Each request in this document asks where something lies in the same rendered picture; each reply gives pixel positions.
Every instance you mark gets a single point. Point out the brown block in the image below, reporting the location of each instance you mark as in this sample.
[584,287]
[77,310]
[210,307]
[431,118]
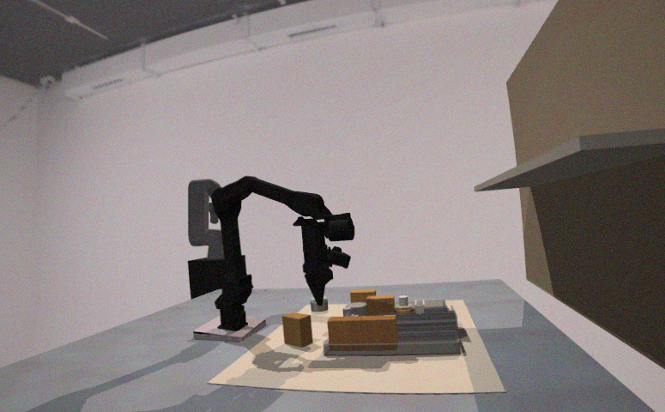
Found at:
[297,329]
[376,305]
[360,295]
[344,330]
[379,329]

